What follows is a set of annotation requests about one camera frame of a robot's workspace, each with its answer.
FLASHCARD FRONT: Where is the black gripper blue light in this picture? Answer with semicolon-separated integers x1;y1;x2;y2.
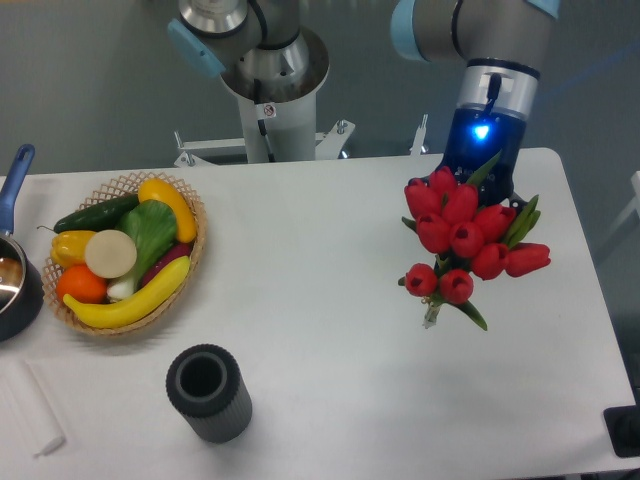
437;108;528;214

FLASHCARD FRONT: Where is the red tulip bouquet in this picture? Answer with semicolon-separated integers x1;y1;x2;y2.
398;154;551;330

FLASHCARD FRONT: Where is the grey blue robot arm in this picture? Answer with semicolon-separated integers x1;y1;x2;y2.
167;1;559;209

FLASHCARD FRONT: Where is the white chair part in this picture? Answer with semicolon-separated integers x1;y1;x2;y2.
593;171;639;265

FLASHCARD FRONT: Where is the black device at edge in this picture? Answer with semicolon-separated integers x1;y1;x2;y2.
603;405;639;458

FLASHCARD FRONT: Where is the purple eggplant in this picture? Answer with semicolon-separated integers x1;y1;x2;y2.
140;243;192;287

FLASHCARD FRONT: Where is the dark grey ribbed vase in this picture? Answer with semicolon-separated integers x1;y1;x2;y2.
165;344;253;444

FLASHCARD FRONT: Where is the yellow squash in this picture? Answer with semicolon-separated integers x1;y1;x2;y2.
138;178;197;243

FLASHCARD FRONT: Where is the green bok choy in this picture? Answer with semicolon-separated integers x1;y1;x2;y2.
107;200;177;303

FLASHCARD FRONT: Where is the cream round onion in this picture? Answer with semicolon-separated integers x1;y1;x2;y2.
84;230;137;279

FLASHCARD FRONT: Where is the green cucumber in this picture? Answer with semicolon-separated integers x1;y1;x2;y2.
38;194;139;234

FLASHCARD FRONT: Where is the yellow banana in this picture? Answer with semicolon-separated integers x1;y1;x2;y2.
63;256;191;329

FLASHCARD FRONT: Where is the orange fruit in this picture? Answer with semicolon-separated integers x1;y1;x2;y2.
56;265;107;304

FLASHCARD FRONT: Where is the yellow bell pepper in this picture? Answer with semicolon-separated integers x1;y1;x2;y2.
50;230;96;269

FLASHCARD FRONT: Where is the white folded cloth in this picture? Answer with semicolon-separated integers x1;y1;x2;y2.
3;360;66;458

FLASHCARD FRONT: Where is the white metal base frame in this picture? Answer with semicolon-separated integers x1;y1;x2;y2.
173;113;429;168

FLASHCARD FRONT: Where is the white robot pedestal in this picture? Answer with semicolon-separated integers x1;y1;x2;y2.
222;27;329;163

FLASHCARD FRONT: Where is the blue handled saucepan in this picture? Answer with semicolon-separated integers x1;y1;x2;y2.
1;144;43;342

